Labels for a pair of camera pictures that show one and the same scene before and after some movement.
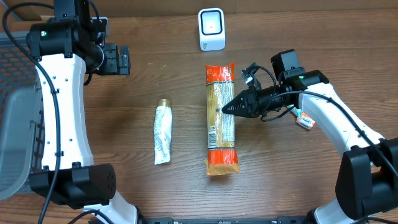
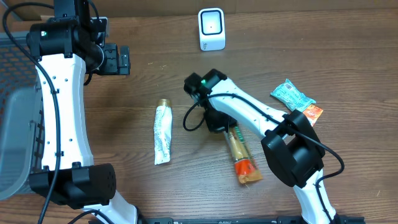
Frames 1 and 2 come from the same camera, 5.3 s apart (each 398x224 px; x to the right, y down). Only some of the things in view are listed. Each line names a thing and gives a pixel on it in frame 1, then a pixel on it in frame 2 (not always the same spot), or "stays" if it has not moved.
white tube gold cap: [163, 120] stays
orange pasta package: [222, 156] -> [245, 165]
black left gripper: [115, 66] stays
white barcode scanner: [212, 29] stays
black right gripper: [251, 98] -> [221, 126]
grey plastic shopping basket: [22, 143] stays
